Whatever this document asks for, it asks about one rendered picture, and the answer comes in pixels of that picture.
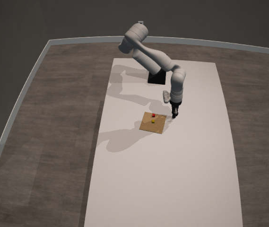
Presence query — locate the brown square mat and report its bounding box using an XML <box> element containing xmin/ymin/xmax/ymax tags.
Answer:
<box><xmin>139</xmin><ymin>112</ymin><xmax>166</xmax><ymax>134</ymax></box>

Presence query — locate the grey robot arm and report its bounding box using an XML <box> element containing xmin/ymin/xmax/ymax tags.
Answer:
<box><xmin>118</xmin><ymin>23</ymin><xmax>186</xmax><ymax>104</ymax></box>

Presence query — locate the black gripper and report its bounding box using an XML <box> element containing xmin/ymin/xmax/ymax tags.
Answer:
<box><xmin>169</xmin><ymin>100</ymin><xmax>182</xmax><ymax>118</ymax></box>

